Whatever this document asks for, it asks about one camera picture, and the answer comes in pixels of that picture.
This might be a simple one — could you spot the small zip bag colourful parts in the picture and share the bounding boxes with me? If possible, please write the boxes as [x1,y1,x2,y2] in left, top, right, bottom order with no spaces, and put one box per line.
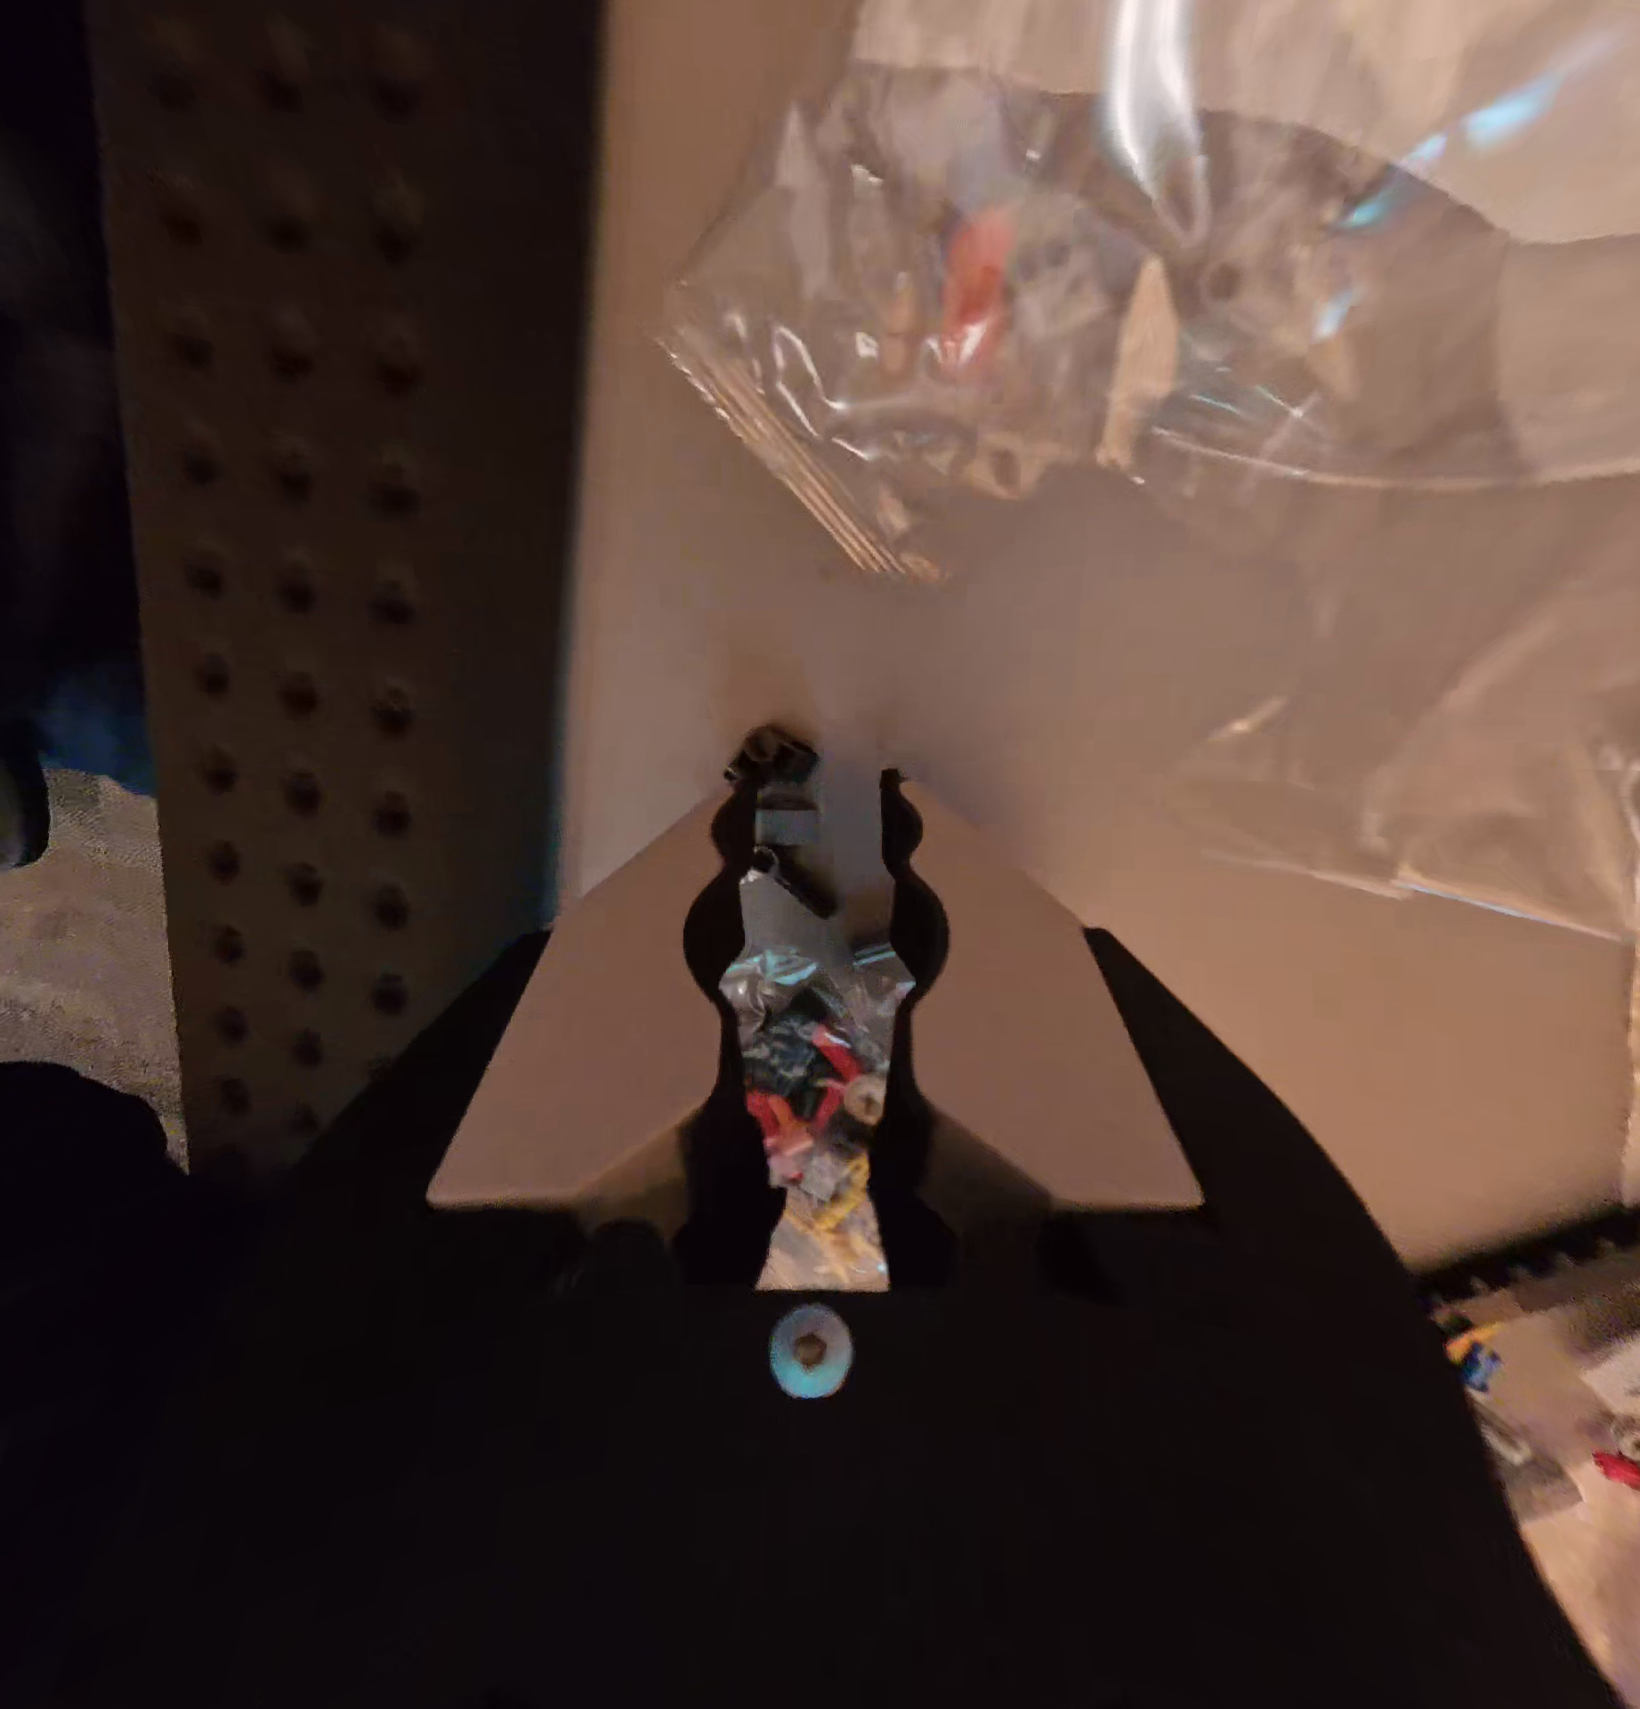
[717,933,917,1293]

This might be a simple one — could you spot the black perforated board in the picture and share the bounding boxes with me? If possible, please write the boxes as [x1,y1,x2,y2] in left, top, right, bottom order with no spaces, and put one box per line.
[82,0,605,1177]

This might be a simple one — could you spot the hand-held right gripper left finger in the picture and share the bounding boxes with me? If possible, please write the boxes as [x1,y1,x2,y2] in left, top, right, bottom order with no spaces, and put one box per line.
[424,778,788,1286]

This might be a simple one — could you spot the grey lego chassis assembly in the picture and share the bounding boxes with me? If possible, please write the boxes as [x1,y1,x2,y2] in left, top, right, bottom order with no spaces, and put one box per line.
[1417,1200,1640,1526]

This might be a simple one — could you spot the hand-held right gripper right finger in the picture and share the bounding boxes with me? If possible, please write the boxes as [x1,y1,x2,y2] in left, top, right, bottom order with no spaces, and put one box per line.
[877,769,1211,1286]

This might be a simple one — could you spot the scattered loose lego pieces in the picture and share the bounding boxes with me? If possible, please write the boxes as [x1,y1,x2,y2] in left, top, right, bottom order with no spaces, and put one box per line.
[723,725,843,921]

